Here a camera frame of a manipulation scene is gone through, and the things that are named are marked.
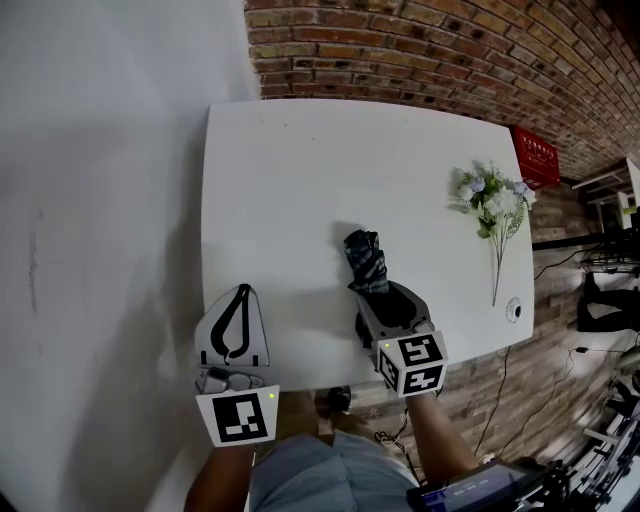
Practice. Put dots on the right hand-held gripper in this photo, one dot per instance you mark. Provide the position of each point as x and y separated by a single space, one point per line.
415 352

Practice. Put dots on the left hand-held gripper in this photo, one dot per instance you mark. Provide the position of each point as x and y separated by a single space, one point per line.
272 415

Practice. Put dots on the red fire equipment box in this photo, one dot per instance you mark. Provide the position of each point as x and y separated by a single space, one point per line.
537 155

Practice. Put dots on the person's left forearm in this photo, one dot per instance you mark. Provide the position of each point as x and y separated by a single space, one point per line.
220 480

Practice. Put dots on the white artificial flower bouquet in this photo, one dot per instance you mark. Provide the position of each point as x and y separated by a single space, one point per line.
495 200

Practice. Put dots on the person's light blue clothing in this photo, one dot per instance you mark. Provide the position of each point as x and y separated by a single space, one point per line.
330 475

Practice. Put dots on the dark tablet with screen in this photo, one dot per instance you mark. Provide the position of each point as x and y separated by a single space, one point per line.
475 492

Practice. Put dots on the white metal rack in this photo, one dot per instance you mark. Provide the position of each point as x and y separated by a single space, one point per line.
615 440

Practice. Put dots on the person's right forearm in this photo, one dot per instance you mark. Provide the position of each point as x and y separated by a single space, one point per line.
440 440

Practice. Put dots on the person's black shoe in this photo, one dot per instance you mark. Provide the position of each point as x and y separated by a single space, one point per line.
339 400

